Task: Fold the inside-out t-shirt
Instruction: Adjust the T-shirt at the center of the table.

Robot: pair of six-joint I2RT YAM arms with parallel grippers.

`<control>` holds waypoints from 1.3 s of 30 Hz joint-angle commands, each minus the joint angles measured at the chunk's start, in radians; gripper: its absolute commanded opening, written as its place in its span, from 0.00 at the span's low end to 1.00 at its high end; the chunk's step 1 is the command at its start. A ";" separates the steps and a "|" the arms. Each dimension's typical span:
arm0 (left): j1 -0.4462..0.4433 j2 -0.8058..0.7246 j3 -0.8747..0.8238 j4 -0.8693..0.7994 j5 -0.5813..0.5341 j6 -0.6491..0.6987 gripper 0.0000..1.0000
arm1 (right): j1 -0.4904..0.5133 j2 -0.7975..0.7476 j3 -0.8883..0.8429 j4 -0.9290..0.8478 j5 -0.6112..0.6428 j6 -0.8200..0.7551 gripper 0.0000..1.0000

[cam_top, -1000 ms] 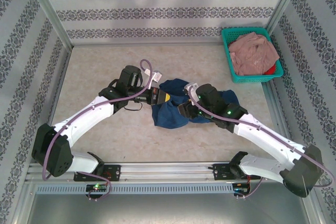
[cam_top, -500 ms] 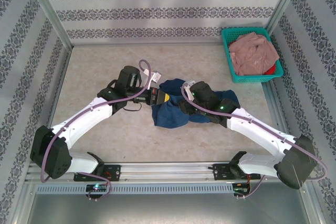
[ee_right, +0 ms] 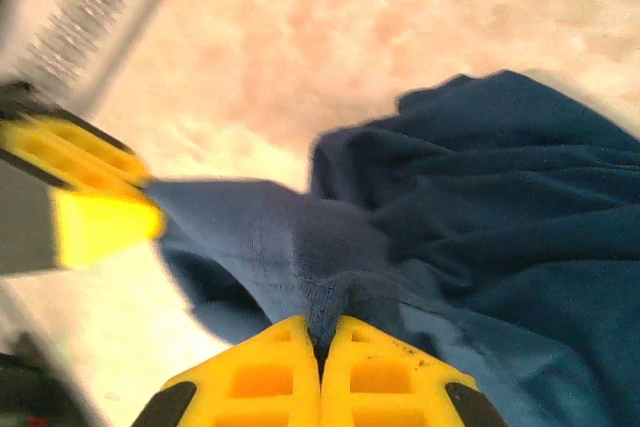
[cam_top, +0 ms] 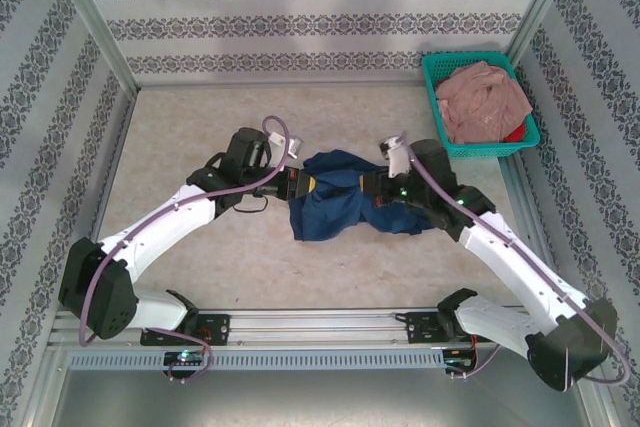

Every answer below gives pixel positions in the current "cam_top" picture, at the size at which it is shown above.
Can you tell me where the blue t-shirt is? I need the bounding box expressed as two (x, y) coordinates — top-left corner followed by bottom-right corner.
(287, 147), (437, 244)

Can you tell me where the teal plastic basket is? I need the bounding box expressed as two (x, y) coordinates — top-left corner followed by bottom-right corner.
(420, 50), (542, 159)

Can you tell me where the pink garment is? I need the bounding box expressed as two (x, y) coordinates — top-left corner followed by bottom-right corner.
(433, 60), (535, 146)

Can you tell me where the red garment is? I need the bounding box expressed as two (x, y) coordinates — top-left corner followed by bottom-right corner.
(501, 120), (530, 145)

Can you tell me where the right controller board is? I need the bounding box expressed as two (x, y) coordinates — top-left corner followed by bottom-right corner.
(443, 346), (479, 373)

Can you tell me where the controller board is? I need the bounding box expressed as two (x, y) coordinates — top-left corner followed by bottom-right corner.
(163, 350), (205, 367)
(443, 346), (479, 373)

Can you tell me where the left controller board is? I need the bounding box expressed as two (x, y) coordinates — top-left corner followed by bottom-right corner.
(163, 350), (205, 367)

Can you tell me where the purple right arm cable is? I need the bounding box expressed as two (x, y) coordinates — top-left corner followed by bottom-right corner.
(404, 144), (631, 387)

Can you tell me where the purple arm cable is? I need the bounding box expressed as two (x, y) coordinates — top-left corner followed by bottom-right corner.
(404, 144), (631, 387)
(78, 115), (292, 384)

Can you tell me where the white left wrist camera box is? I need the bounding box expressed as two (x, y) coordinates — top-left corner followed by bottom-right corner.
(266, 130), (304, 159)

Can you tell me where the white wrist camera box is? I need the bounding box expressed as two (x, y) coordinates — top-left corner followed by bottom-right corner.
(266, 130), (304, 159)
(378, 132), (412, 179)

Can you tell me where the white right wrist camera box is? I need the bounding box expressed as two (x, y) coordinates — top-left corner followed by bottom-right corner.
(378, 132), (412, 179)

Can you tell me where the aluminium table end rail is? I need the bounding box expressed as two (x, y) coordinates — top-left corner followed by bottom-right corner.
(134, 79), (431, 93)

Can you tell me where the aluminium table side rail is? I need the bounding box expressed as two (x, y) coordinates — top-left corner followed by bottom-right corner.
(67, 86), (144, 312)
(494, 154), (570, 307)

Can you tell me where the aluminium mounting rail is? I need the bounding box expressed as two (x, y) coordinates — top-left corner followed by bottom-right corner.
(49, 309), (586, 348)

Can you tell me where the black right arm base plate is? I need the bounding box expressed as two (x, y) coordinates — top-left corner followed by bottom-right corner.
(404, 310), (499, 346)

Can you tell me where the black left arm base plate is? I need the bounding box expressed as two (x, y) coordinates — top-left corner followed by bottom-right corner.
(139, 313), (232, 348)

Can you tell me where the grey slotted cable duct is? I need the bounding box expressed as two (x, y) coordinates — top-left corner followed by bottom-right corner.
(67, 349), (451, 372)

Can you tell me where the aluminium frame post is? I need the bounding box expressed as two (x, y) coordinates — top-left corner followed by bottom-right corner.
(39, 0), (141, 93)
(488, 0), (586, 96)

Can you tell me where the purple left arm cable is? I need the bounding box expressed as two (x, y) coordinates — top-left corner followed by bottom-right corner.
(78, 115), (292, 384)

